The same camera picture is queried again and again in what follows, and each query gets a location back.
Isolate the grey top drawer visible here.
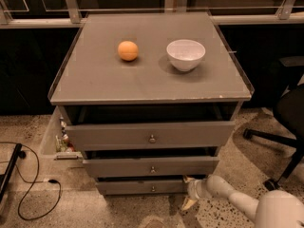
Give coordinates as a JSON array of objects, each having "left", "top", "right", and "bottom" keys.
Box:
[{"left": 59, "top": 104, "right": 235, "bottom": 151}]

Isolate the orange ball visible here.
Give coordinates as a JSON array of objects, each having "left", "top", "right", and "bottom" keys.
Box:
[{"left": 118, "top": 41, "right": 139, "bottom": 61}]

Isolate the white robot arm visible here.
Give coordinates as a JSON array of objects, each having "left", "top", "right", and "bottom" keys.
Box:
[{"left": 182, "top": 175, "right": 304, "bottom": 228}]

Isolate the metal window railing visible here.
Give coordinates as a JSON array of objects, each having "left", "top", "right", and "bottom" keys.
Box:
[{"left": 0, "top": 0, "right": 304, "bottom": 29}]

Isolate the grey bottom drawer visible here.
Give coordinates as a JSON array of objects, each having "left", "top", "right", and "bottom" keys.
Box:
[{"left": 96, "top": 176, "right": 187, "bottom": 196}]

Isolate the black office chair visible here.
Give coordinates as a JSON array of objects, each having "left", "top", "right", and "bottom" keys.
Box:
[{"left": 242, "top": 55, "right": 304, "bottom": 192}]

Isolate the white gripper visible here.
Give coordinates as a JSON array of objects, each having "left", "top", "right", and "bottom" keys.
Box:
[{"left": 181, "top": 176, "right": 210, "bottom": 211}]

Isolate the white bowl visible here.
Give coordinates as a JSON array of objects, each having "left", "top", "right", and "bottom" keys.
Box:
[{"left": 166, "top": 39, "right": 206, "bottom": 72}]

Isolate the grey drawer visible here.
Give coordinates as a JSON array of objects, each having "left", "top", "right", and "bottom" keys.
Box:
[
  {"left": 83, "top": 147, "right": 219, "bottom": 178},
  {"left": 59, "top": 104, "right": 235, "bottom": 151},
  {"left": 96, "top": 176, "right": 187, "bottom": 196}
]

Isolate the grey middle drawer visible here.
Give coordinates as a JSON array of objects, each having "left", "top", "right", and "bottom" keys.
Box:
[{"left": 83, "top": 147, "right": 219, "bottom": 178}]

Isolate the clear plastic storage bin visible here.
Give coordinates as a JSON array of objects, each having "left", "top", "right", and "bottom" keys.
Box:
[{"left": 39, "top": 108, "right": 82, "bottom": 161}]

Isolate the grey drawer cabinet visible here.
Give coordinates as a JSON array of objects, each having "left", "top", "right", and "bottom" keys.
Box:
[{"left": 47, "top": 11, "right": 256, "bottom": 197}]

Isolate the black flat device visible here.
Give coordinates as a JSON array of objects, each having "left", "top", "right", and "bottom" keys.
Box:
[{"left": 0, "top": 143, "right": 22, "bottom": 202}]

